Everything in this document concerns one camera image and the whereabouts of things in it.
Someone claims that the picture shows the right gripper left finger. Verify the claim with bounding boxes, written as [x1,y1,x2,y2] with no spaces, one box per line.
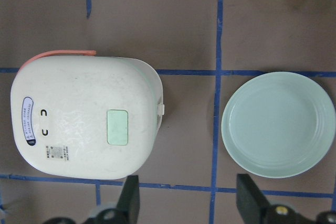
[117,175,140,223]

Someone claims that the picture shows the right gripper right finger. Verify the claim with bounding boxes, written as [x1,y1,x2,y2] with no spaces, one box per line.
[236,174,270,224]

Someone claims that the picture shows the green plate near right arm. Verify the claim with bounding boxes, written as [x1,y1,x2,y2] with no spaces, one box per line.
[221,72,335,178]

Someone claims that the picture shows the white rice cooker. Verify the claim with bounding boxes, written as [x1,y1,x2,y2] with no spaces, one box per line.
[10,50,164,180]

